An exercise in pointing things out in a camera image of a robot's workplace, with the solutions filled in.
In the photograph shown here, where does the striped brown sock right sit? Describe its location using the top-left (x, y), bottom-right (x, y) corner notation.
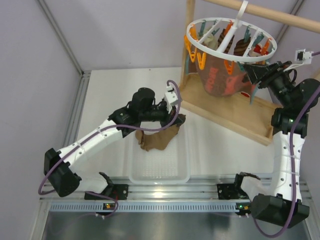
top-left (233, 38), bottom-right (251, 56)

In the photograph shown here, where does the striped brown sock left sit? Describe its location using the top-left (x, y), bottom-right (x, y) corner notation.
top-left (217, 28), bottom-right (235, 54)

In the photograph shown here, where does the light blue sock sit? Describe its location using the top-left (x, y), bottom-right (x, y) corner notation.
top-left (249, 83), bottom-right (260, 105)

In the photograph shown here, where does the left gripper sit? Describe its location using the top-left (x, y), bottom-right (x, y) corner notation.
top-left (139, 101), bottom-right (183, 130)

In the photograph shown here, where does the cream sock on hanger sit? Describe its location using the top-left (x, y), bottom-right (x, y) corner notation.
top-left (202, 33), bottom-right (219, 50)

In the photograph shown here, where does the orange clip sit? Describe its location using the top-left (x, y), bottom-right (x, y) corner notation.
top-left (223, 59), bottom-right (235, 76)

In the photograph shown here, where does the tan sock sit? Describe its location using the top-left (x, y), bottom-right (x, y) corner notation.
top-left (135, 125), bottom-right (180, 152)

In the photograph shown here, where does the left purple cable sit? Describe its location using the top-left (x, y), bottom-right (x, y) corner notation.
top-left (37, 79), bottom-right (181, 221)

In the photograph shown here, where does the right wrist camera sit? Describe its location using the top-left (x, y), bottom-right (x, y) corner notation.
top-left (294, 49), bottom-right (314, 65)

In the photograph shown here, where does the wooden hanging rack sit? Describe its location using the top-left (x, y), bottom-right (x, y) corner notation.
top-left (180, 0), bottom-right (320, 146)

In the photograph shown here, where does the brown printed cloth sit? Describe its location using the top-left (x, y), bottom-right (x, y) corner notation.
top-left (185, 54), bottom-right (253, 97)

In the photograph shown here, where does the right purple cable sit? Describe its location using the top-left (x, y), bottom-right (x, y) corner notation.
top-left (253, 51), bottom-right (320, 237)

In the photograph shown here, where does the slotted metal rail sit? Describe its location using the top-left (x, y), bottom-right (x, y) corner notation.
top-left (49, 199), bottom-right (250, 213)

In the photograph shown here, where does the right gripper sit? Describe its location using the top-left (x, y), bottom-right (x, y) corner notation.
top-left (243, 60), bottom-right (294, 108)

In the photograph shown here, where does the purple cable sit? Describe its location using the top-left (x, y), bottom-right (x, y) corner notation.
top-left (253, 51), bottom-right (320, 237)
top-left (37, 79), bottom-right (181, 221)

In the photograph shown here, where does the dark brown sock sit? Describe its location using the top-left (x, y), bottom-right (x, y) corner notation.
top-left (175, 114), bottom-right (186, 128)

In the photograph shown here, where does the red white sock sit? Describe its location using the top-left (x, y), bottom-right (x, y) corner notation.
top-left (248, 43), bottom-right (269, 57)

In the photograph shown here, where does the white plastic basket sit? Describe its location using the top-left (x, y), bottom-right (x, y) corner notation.
top-left (125, 125), bottom-right (191, 185)

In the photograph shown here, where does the white round clip hanger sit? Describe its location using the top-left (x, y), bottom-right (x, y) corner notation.
top-left (184, 0), bottom-right (278, 69)

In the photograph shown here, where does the striped brown sock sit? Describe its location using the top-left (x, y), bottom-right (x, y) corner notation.
top-left (233, 38), bottom-right (251, 56)
top-left (217, 28), bottom-right (235, 54)

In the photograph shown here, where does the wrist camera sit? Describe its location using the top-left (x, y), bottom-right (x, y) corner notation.
top-left (294, 49), bottom-right (314, 65)
top-left (164, 85), bottom-right (179, 113)

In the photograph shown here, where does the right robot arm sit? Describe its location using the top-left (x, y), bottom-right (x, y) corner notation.
top-left (233, 61), bottom-right (320, 229)

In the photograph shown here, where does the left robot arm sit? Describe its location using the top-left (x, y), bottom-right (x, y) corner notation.
top-left (43, 80), bottom-right (186, 199)

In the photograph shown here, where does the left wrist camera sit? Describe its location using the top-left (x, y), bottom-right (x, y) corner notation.
top-left (164, 85), bottom-right (179, 113)

